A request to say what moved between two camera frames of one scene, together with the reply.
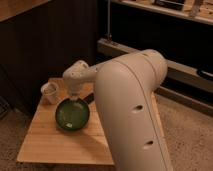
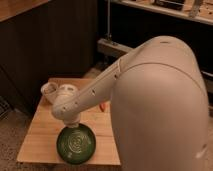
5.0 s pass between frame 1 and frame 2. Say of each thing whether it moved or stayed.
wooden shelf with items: stayed
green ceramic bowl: moved
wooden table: stayed
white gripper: moved
